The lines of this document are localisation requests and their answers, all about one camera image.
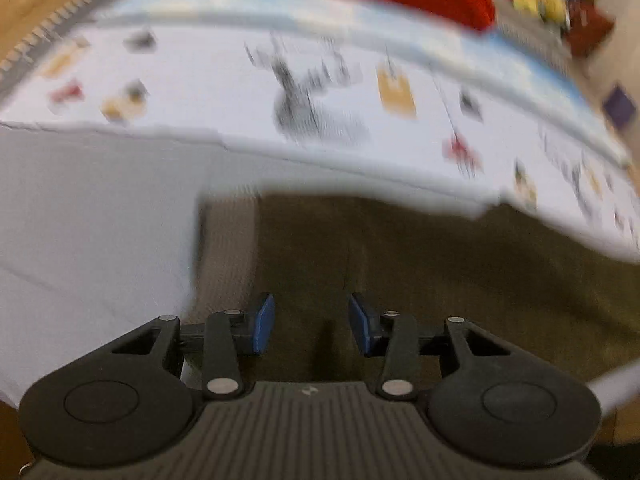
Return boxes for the white deer print bedsheet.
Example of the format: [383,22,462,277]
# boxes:
[1,22,639,405]

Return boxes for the dark olive corduroy pants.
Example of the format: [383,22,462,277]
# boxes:
[188,194,639,382]

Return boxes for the light blue patterned quilt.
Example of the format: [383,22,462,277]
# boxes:
[94,0,632,166]

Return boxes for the dark red bag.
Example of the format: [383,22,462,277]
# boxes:
[564,1,615,58]

